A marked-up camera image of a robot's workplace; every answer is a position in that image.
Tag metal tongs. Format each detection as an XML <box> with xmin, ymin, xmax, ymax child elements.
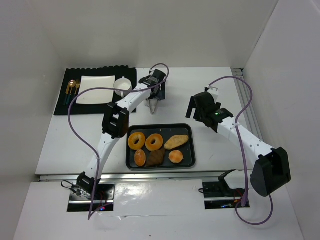
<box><xmin>145</xmin><ymin>99</ymin><xmax>159</xmax><ymax>115</ymax></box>

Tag orange donut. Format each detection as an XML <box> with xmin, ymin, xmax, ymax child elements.
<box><xmin>127</xmin><ymin>132</ymin><xmax>146</xmax><ymax>151</ymax></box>
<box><xmin>145</xmin><ymin>133</ymin><xmax>164</xmax><ymax>152</ymax></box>

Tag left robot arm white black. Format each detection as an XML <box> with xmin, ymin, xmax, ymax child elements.
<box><xmin>76</xmin><ymin>69</ymin><xmax>168</xmax><ymax>199</ymax></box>

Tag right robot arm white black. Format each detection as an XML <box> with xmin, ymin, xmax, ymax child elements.
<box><xmin>186</xmin><ymin>87</ymin><xmax>291</xmax><ymax>197</ymax></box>

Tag oblong tan bread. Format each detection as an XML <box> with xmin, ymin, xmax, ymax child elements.
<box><xmin>164</xmin><ymin>135</ymin><xmax>189</xmax><ymax>150</ymax></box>

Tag black baking tray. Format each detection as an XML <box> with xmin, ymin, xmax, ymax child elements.
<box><xmin>125</xmin><ymin>123</ymin><xmax>196</xmax><ymax>171</ymax></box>

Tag round golden bun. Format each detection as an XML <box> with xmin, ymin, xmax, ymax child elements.
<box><xmin>168</xmin><ymin>150</ymin><xmax>184</xmax><ymax>164</ymax></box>

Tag white square plate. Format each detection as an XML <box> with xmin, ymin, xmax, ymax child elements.
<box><xmin>75</xmin><ymin>75</ymin><xmax>116</xmax><ymax>105</ymax></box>

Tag brown chocolate croissant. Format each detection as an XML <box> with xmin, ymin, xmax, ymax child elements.
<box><xmin>145</xmin><ymin>147</ymin><xmax>166</xmax><ymax>167</ymax></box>

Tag sesame bun orange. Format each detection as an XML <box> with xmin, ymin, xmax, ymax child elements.
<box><xmin>134</xmin><ymin>149</ymin><xmax>146</xmax><ymax>167</ymax></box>

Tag black placemat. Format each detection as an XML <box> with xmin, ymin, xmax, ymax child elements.
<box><xmin>54</xmin><ymin>65</ymin><xmax>137</xmax><ymax>116</ymax></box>

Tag gold fork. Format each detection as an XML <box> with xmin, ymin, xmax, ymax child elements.
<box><xmin>71</xmin><ymin>79</ymin><xmax>81</xmax><ymax>100</ymax></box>

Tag gold spoon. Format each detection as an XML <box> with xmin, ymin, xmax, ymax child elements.
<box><xmin>66</xmin><ymin>79</ymin><xmax>76</xmax><ymax>105</ymax></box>

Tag gold knife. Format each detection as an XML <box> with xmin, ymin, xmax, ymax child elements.
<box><xmin>64</xmin><ymin>81</ymin><xmax>72</xmax><ymax>106</ymax></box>

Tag white cup with handle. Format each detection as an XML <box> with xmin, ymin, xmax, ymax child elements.
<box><xmin>113</xmin><ymin>77</ymin><xmax>133</xmax><ymax>98</ymax></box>

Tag aluminium rail right side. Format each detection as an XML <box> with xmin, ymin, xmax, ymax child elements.
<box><xmin>231</xmin><ymin>68</ymin><xmax>263</xmax><ymax>140</ymax></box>

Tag aluminium rail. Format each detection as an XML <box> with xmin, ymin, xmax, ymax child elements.
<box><xmin>38</xmin><ymin>170</ymin><xmax>256</xmax><ymax>182</ymax></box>
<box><xmin>231</xmin><ymin>68</ymin><xmax>263</xmax><ymax>140</ymax></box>

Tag aluminium rail front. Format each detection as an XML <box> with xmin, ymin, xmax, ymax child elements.
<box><xmin>38</xmin><ymin>170</ymin><xmax>256</xmax><ymax>182</ymax></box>

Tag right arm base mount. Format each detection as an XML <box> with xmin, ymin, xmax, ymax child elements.
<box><xmin>198</xmin><ymin>169</ymin><xmax>245</xmax><ymax>210</ymax></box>

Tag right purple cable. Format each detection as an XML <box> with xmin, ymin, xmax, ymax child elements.
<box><xmin>207</xmin><ymin>75</ymin><xmax>274</xmax><ymax>226</ymax></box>

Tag purple cable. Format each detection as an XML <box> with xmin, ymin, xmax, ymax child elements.
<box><xmin>67</xmin><ymin>62</ymin><xmax>170</xmax><ymax>221</ymax></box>
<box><xmin>207</xmin><ymin>75</ymin><xmax>274</xmax><ymax>226</ymax></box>

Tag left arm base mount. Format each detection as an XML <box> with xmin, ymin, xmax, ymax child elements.
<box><xmin>60</xmin><ymin>180</ymin><xmax>115</xmax><ymax>213</ymax></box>

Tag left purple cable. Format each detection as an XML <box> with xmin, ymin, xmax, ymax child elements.
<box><xmin>67</xmin><ymin>62</ymin><xmax>170</xmax><ymax>221</ymax></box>

